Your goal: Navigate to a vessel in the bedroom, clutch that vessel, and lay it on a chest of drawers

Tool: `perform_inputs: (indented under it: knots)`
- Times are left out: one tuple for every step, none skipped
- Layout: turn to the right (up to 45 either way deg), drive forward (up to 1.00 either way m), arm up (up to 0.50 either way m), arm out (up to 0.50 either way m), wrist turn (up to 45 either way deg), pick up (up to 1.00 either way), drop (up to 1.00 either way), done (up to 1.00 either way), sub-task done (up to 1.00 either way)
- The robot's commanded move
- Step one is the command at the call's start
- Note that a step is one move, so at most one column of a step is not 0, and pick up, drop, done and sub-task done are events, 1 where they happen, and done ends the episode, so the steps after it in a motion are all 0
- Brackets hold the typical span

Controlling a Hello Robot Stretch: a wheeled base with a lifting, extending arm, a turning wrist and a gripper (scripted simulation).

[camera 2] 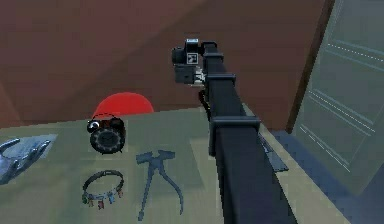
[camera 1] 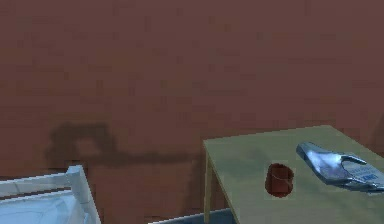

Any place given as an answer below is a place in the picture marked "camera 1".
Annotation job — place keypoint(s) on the brown cup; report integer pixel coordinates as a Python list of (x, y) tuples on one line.
[(279, 180)]

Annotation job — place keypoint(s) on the silver blue cloth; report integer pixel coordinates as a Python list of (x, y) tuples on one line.
[(333, 165)]

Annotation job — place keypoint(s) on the olive green table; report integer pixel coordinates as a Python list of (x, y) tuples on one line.
[(316, 206)]

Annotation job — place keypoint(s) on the white bed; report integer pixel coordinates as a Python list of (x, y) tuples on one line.
[(46, 200)]

